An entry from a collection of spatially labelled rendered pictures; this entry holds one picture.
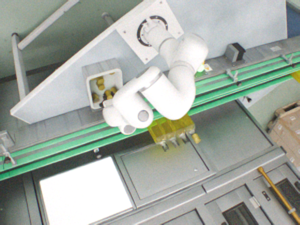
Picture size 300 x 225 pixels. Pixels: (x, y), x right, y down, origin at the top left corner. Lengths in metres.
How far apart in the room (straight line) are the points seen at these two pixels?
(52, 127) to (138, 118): 0.71
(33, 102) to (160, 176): 0.75
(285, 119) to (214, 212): 3.91
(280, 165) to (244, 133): 0.29
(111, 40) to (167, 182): 0.76
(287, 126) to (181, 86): 4.39
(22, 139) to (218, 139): 1.10
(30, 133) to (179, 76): 0.89
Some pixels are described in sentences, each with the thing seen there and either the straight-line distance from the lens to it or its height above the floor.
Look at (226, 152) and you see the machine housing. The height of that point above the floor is 1.22.
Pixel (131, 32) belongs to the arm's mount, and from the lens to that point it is 1.22.
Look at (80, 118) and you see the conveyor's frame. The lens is 1.46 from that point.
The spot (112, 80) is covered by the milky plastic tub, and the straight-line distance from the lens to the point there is 1.41.
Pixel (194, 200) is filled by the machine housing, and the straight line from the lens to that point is 1.45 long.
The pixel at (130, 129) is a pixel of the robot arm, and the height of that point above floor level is 1.12.
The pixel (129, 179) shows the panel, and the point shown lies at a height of 1.16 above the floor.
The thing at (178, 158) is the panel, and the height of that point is 1.15.
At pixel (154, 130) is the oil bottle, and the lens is 1.42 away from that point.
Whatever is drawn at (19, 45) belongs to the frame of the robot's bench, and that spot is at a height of 0.19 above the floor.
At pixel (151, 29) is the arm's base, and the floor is 0.85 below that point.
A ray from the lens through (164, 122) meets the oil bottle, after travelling 1.46.
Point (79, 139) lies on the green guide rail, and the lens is 1.40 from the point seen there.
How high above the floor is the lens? 1.76
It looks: 35 degrees down
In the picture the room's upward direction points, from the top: 149 degrees clockwise
